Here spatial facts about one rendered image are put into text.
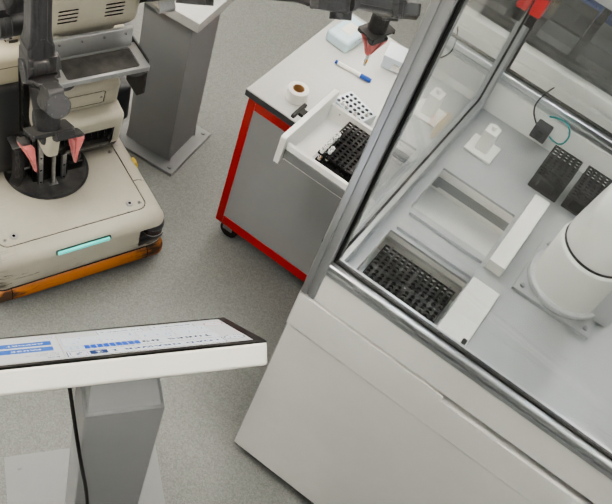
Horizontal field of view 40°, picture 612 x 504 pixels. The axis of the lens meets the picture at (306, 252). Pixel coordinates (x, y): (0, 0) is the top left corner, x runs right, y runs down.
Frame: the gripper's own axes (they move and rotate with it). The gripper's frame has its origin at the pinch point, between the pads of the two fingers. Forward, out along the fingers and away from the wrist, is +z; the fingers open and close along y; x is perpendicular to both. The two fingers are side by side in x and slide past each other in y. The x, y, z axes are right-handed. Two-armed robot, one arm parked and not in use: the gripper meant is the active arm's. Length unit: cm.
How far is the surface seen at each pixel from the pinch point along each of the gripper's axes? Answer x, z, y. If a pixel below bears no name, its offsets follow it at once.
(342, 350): -72, 12, -67
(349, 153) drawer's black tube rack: -25.1, 7.8, -26.4
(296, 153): -17.2, 8.9, -39.6
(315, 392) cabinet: -71, 36, -68
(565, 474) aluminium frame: -127, 1, -49
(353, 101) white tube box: -2.1, 18.5, -1.4
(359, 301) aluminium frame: -70, -7, -67
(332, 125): -10.0, 14.2, -18.4
